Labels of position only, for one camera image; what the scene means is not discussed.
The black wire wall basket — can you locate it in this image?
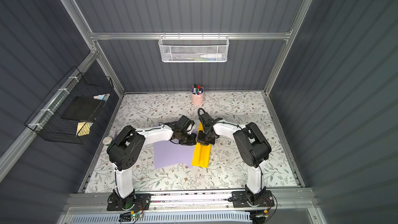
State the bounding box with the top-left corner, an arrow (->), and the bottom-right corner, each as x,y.
25,71 -> 117,145

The yellow rectangular paper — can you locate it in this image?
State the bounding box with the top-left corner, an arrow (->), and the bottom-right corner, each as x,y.
191,123 -> 211,168

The yellow sticky note pad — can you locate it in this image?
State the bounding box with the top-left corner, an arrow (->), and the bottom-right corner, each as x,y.
76,122 -> 93,136

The pink pen cup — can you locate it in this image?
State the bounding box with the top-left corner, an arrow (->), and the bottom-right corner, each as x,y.
191,84 -> 204,106

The white bottle in basket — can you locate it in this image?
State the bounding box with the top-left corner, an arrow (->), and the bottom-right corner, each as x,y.
200,54 -> 222,60

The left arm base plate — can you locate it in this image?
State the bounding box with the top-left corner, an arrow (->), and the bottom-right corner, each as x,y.
107,190 -> 152,212

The white vented panel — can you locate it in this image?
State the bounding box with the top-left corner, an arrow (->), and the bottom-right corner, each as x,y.
69,213 -> 253,224

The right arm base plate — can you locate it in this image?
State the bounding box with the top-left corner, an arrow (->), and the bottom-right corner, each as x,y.
228,190 -> 275,208

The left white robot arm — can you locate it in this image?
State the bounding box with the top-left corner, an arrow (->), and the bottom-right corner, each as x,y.
107,115 -> 197,199

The pastel note pad in basket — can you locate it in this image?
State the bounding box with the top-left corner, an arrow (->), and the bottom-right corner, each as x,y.
93,93 -> 110,101

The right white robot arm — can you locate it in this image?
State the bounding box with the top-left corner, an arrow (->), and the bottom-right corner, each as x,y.
197,108 -> 272,204

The white wire mesh basket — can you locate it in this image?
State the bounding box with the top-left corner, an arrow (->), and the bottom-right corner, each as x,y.
158,36 -> 230,63

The purple paper sheet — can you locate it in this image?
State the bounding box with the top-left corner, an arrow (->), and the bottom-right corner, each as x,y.
153,141 -> 195,169

